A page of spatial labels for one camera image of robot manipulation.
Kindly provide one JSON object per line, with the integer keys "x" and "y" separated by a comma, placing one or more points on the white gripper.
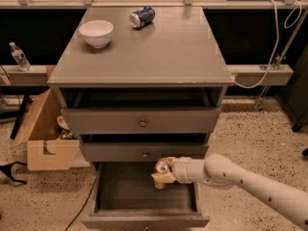
{"x": 182, "y": 169}

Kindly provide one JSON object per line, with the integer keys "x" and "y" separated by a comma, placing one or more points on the orange soda can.
{"x": 161, "y": 167}

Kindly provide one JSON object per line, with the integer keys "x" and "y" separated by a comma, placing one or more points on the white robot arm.
{"x": 217, "y": 171}

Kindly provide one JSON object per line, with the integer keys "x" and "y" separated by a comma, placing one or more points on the grey open bottom drawer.
{"x": 125, "y": 198}

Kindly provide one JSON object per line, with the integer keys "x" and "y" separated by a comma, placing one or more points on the grey middle drawer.
{"x": 140, "y": 151}

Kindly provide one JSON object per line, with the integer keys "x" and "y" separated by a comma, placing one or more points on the grey drawer cabinet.
{"x": 172, "y": 63}

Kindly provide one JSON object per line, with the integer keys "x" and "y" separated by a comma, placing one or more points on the grey top drawer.
{"x": 140, "y": 121}

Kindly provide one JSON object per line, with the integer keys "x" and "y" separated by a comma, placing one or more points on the blue soda can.
{"x": 141, "y": 18}

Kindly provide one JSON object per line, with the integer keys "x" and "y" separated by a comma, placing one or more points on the items in wooden box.
{"x": 65, "y": 132}

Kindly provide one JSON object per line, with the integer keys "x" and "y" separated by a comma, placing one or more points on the wooden box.
{"x": 40, "y": 132}

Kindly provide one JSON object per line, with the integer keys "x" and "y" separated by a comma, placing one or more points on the white bowl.
{"x": 97, "y": 33}

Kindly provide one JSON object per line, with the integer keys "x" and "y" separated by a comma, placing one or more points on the black pole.
{"x": 20, "y": 115}

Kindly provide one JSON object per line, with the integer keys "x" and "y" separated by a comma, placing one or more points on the black clamp tool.
{"x": 8, "y": 171}

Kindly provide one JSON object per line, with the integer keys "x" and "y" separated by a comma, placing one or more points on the clear water bottle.
{"x": 19, "y": 56}

